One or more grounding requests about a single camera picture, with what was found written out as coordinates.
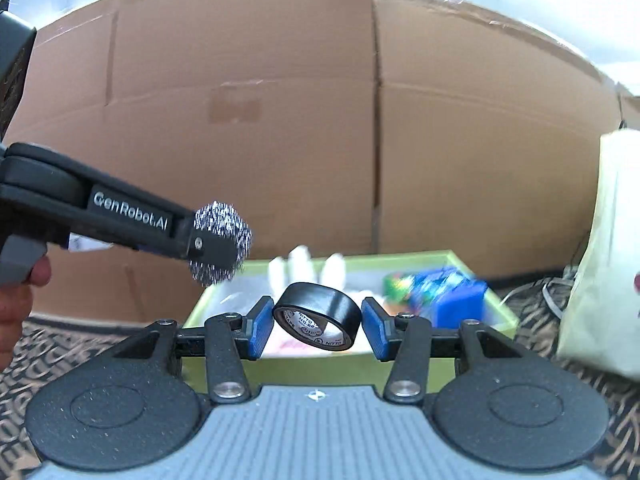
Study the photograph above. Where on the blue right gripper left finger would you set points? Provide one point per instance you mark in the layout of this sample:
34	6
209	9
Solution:
256	329

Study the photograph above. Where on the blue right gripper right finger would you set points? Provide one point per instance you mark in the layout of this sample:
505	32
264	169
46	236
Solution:
380	330

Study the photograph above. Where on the green floral box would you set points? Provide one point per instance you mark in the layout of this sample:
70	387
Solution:
397	287

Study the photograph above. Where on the black tape roll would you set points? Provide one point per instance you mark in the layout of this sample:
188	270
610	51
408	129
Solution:
319	316

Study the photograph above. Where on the white pink work glove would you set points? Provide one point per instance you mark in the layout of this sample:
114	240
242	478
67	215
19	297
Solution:
299	268

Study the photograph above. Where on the blue plastic cube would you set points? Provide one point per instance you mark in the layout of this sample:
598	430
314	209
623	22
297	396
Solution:
447	297

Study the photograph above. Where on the steel wool scrubber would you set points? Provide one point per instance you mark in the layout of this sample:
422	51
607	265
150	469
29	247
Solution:
220	242

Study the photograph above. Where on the person left hand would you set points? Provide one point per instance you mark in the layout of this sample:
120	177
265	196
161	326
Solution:
16	305

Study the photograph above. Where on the green cardboard storage box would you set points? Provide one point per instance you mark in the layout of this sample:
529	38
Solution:
287	361

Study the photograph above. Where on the large brown cardboard box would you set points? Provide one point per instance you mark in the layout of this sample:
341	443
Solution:
350	126

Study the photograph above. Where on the cream paper bag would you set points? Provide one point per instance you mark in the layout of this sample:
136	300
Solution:
600	324

